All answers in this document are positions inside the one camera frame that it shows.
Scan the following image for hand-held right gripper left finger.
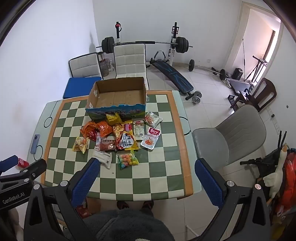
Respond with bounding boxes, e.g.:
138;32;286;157
24;158;102;241

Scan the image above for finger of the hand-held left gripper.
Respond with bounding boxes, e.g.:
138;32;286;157
0;159;48;185
0;155;19;173

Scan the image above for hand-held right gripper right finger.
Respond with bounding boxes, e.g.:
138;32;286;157
194;158;271;241

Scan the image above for yellow bread packet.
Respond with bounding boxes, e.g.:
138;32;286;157
73;136;89;154

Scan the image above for brown snack packet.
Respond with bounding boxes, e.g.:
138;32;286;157
94;136;116;152

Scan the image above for colourful candy ball packet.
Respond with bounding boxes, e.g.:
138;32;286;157
117;149;139;171

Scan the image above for orange snack packet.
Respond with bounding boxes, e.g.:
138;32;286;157
95;121;114;137
80;122;99;141

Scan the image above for yellow instant noodle packet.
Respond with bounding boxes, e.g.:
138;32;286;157
115;120;137;151

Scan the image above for clear noodle-print snack packet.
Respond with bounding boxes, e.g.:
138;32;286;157
112;123;126;139

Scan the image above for yellow snack packet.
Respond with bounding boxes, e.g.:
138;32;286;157
106;113;122;126

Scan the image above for cardboard box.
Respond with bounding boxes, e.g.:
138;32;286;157
85;77;148;121

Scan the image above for blue smartphone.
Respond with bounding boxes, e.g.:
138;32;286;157
31;134;40;154

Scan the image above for white barcode snack packet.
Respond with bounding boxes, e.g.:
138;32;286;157
92;150;113;169

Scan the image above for grey shell chair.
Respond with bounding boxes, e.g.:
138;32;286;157
192;104;267;172

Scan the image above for person's grey fleece clothing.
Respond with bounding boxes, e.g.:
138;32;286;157
82;209;176;241

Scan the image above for white plush goose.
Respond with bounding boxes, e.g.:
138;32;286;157
263;144;290;205

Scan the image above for clear packet with red label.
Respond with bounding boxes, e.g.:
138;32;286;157
132;119;145;141

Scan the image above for red and white snack packet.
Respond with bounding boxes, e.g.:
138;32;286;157
141;127;161;149

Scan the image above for orange bag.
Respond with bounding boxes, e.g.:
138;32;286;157
276;153;296;214

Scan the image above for black router antennas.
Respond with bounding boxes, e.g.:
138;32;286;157
276;131;288;149

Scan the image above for white cookie packet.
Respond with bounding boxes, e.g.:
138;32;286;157
143;111;163;127

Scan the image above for metal dumbbell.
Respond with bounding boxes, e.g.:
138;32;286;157
191;91;203;104

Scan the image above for blue cushion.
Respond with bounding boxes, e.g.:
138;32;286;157
63;77;102;100

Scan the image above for grey flat floor panel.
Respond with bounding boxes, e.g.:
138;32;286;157
225;78;255;95

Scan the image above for dark wooden chair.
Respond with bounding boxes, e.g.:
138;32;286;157
239;77;277;112

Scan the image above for blue sit-up bench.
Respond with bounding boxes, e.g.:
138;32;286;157
149;50;195;100

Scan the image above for small white padded chair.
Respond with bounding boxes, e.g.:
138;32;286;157
68;52;103;78

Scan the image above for long floor barbell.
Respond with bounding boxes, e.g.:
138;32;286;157
188;59;226;80

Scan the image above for tall white padded chair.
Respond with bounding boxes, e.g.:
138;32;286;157
113;43;149;90

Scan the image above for black metal stand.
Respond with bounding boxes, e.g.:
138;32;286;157
242;38;269;83

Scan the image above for black barbell on rack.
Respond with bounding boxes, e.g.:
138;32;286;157
96;37;193;54

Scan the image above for white barbell rack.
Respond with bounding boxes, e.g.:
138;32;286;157
115;22;180;67

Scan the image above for white door frame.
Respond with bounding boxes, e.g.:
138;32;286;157
224;1;284;82

